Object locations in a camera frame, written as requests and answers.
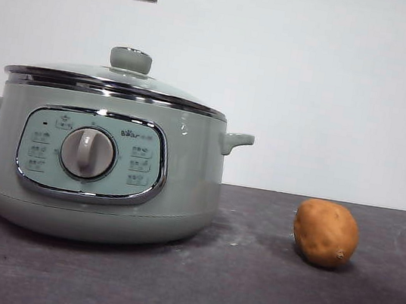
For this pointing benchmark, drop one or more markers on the brown potato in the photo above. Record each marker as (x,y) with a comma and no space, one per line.
(324,233)

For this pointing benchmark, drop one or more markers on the glass lid with green knob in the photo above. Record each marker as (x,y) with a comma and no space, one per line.
(130,60)

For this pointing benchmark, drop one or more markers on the pale green electric cooking pot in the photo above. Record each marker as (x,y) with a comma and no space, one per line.
(191,181)

